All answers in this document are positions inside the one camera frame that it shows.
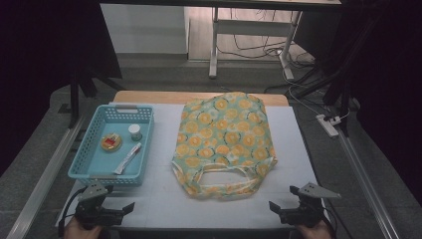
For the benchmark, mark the black curtain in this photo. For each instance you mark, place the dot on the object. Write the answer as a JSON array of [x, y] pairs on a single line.
[[398, 83], [40, 66]]

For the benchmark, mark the small white jar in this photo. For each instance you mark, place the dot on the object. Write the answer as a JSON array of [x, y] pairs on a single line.
[[135, 131]]

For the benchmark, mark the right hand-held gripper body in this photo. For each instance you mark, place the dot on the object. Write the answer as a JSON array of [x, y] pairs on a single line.
[[308, 212]]

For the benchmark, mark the white partition panel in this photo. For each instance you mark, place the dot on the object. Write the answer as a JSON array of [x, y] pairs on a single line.
[[142, 28]]

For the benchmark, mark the metal floor rail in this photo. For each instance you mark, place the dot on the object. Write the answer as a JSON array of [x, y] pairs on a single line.
[[43, 184], [365, 186]]

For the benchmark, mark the white desk frame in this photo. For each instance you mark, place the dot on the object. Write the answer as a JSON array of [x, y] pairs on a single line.
[[252, 27]]

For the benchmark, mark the black tripod stand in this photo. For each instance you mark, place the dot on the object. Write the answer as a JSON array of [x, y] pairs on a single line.
[[74, 99], [345, 76]]

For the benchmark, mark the blue plastic basket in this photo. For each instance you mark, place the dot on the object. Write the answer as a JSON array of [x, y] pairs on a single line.
[[99, 161]]

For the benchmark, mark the white power strip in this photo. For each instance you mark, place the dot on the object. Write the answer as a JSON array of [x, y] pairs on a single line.
[[327, 125]]

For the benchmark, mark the person's right hand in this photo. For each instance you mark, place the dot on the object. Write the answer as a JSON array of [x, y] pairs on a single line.
[[316, 232]]

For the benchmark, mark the orange floral fabric bag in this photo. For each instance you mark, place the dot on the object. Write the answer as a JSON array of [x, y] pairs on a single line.
[[225, 132]]

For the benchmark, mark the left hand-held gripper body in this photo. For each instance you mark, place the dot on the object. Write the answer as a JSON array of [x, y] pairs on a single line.
[[93, 212]]

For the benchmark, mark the white and red tube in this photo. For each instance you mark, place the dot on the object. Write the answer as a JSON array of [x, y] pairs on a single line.
[[127, 158]]

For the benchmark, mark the person's left hand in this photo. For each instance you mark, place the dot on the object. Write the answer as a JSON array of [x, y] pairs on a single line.
[[81, 233]]

